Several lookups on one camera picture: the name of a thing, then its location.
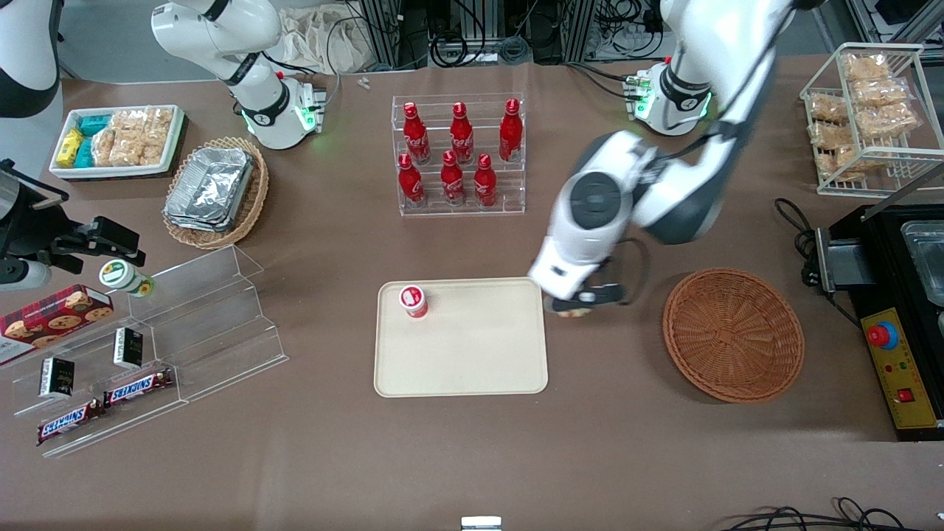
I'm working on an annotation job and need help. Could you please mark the stack of foil containers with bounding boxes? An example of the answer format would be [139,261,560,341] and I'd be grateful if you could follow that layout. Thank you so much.
[163,146,256,234]

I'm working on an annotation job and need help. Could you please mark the beige plastic tray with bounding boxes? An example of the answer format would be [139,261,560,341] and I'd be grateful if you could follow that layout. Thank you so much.
[374,277,549,398]

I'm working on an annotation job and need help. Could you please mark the clear acrylic stepped display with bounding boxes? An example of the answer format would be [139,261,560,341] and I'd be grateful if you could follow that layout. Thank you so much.
[10,245,290,459]

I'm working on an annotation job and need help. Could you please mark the black power cable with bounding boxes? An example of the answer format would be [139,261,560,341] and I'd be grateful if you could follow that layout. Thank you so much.
[774,197,864,329]

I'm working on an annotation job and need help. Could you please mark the small black box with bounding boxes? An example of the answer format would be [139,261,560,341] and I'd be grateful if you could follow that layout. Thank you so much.
[112,327,145,370]
[38,356,76,400]

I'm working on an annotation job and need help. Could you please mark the beige cloth bag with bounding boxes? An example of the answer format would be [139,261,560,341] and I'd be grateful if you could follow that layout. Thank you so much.
[279,6,373,75]

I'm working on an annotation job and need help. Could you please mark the red cola bottle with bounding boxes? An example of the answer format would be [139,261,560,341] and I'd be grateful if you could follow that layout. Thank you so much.
[499,98,524,163]
[398,153,426,208]
[473,153,498,209]
[440,150,467,207]
[450,102,475,164]
[403,102,431,165]

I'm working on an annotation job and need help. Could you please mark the white rectangular snack tray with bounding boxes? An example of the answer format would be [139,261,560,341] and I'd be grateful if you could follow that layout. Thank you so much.
[49,105,186,181]

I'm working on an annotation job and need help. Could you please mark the bagged fried snack pack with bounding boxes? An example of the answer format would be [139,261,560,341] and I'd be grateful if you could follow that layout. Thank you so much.
[810,121,861,150]
[808,94,850,124]
[851,77,909,108]
[825,145,887,181]
[858,103,920,141]
[844,52,891,82]

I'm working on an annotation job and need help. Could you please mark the black control box yellow panel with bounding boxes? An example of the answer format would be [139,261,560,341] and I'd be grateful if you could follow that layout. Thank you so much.
[829,204,944,443]

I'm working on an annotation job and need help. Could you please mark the red cup with white lid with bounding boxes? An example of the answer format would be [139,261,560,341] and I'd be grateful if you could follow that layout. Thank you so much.
[399,285,430,319]

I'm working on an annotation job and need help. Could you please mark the clear metal pan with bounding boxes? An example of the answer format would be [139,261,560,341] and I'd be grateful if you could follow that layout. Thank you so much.
[900,220,944,308]

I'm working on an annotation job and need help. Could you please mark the green and white cup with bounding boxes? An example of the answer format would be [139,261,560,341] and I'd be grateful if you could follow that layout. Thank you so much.
[99,259,156,299]

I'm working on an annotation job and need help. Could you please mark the Snickers chocolate bar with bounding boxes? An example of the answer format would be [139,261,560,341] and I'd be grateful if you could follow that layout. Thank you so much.
[36,398,105,446]
[103,367,175,409]

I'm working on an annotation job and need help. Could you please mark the oval light wicker basket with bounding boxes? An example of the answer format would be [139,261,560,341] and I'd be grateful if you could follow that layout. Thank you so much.
[162,136,270,251]

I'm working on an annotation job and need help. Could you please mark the yellow snack box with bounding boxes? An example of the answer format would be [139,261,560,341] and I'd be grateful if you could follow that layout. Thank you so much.
[57,128,85,164]

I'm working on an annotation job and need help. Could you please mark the grey metal bracket plate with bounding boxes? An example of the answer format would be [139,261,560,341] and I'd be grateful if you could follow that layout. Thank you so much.
[814,226,880,295]

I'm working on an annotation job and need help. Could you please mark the round brown wicker basket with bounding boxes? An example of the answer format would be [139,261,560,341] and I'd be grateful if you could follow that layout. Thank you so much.
[662,267,805,404]

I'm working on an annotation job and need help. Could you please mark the clear acrylic bottle rack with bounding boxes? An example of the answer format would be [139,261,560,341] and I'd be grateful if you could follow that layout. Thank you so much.
[391,93,527,218]

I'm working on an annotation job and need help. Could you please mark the black floor cables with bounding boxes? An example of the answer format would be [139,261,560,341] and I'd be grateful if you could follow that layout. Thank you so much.
[719,497,944,531]

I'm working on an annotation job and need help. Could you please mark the white wire rack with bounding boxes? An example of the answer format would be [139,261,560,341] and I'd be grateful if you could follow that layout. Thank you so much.
[799,42,944,197]

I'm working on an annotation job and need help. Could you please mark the red tartan cookie box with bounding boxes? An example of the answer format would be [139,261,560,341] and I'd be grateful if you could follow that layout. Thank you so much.
[0,284,116,368]

